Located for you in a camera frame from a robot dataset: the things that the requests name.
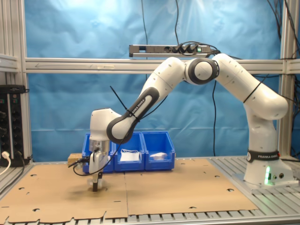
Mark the white printed gauze packet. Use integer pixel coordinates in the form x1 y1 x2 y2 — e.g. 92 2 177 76
86 178 104 189

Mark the blue plastic bin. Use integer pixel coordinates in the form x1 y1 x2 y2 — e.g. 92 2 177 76
82 133 115 173
142 131 176 171
113 131 146 172

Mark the stack of light face masks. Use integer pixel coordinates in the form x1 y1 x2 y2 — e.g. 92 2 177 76
120 149 141 162

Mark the brown cardboard sheet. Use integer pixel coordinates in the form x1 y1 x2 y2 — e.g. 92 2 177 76
0 161 129 223
124 158 258 215

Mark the clear bagged gauze packet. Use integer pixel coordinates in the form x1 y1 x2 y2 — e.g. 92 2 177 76
150 152 166 161

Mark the black socket rack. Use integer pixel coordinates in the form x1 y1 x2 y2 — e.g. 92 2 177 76
0 84 30 167

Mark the horizontal aluminium beam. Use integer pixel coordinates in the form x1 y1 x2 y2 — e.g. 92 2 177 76
24 57 285 75

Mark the grey power strip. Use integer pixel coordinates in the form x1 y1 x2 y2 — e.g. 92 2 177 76
128 44 211 58

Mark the gripper camera on black bracket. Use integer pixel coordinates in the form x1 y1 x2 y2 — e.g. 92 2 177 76
72 156 92 173

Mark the black camera cable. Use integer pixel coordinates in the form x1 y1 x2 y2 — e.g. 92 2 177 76
67 93 168 176

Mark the white plug with cable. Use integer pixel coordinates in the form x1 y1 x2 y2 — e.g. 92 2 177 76
0 151 12 177

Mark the black hanging wall cable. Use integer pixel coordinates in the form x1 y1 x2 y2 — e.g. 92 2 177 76
211 81 218 157
141 0 149 45
175 0 180 45

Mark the aluminium frame post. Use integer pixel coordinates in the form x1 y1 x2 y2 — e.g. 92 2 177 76
0 0 33 163
278 0 300 160

